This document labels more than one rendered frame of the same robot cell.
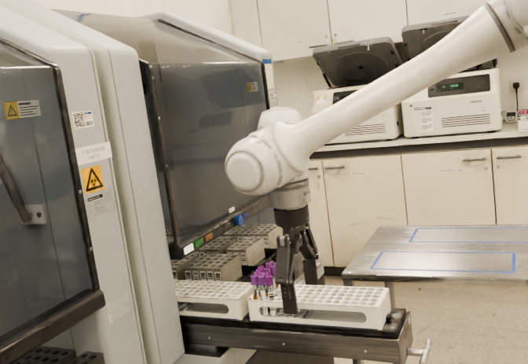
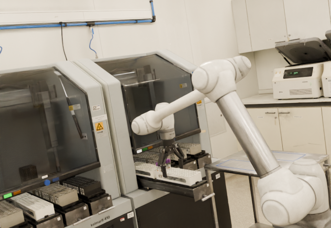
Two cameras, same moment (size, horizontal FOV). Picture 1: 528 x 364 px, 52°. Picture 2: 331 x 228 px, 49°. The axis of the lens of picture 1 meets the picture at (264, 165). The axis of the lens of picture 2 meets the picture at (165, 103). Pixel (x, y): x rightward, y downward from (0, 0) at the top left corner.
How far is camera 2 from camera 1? 1.22 m
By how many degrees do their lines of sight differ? 24
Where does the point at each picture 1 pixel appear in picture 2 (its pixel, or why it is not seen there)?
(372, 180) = (305, 121)
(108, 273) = (104, 156)
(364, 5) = (305, 17)
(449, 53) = not seen: hidden behind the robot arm
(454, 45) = not seen: hidden behind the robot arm
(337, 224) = (286, 145)
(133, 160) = (116, 119)
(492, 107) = not seen: outside the picture
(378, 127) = (308, 90)
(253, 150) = (137, 121)
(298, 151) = (152, 121)
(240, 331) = (152, 182)
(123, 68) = (113, 88)
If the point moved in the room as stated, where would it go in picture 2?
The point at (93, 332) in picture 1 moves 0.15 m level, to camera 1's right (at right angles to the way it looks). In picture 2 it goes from (99, 175) to (120, 174)
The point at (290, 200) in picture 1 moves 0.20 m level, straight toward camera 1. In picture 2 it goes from (164, 136) to (148, 145)
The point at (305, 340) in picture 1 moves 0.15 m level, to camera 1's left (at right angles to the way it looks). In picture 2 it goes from (169, 187) to (146, 187)
